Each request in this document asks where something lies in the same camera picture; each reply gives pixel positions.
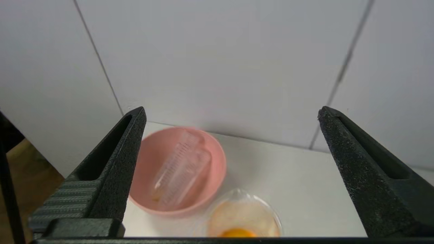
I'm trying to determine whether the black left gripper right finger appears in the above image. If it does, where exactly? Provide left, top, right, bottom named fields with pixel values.
left=318, top=106, right=434, bottom=238

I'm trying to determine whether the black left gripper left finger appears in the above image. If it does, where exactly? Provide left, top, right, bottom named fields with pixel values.
left=29, top=106, right=147, bottom=238

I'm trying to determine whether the test tube with yellow pigment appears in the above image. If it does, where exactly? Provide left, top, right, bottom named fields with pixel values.
left=151, top=130, right=203, bottom=204

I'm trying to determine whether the clear glass beaker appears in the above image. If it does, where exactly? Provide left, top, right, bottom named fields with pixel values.
left=203, top=188, right=282, bottom=238

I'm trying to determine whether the pink plastic bowl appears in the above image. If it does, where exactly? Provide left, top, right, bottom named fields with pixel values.
left=129, top=127, right=227, bottom=217

